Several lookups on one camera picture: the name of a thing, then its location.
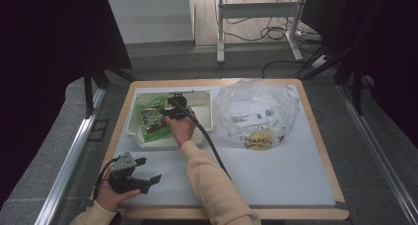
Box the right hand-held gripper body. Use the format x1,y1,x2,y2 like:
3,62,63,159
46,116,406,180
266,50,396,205
166,91,195,121

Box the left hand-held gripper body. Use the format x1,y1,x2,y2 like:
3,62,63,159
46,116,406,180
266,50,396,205
107,151,151,194

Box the green snack packet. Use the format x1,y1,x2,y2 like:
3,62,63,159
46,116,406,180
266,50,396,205
135,95,174,144

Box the white plastic bin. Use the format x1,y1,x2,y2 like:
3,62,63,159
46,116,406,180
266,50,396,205
125,89,214,150

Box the clear plastic bag yellow print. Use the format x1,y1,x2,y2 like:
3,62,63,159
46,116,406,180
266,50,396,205
212,79,301,151

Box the person's right hand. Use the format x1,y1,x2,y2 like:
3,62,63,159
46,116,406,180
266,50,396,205
164,114,198,148

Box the person's left hand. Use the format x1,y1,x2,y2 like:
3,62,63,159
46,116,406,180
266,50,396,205
96,175,142,213

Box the black floor plate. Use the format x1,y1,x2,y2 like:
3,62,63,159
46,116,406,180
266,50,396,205
88,118,110,143

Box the black stand leg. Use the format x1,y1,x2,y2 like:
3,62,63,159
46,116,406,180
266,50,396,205
301,45,367,116
82,66,136,118

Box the white panel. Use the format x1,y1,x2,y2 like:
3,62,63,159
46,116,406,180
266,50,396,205
107,0,195,45

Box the black curtain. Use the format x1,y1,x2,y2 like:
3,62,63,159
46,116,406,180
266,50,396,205
300,0,418,149
0,0,133,208

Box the white work board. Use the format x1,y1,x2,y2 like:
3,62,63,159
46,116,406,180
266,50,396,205
90,78,350,221

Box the white power strip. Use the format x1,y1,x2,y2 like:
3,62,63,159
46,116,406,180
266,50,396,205
310,54,330,70

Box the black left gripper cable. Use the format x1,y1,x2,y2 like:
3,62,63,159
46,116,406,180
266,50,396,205
93,155,122,201

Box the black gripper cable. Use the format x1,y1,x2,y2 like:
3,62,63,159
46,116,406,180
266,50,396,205
175,98,234,183
93,155,122,201

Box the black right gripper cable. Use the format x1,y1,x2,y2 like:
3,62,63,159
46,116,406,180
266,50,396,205
175,98,234,183

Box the aluminium rail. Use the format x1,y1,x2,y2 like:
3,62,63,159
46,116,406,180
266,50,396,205
337,82,418,225
34,86,106,225

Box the black floor cables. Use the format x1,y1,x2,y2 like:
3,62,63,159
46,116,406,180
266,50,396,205
223,0,324,80

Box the white metal desk frame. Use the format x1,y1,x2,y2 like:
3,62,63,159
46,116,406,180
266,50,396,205
216,0,309,64

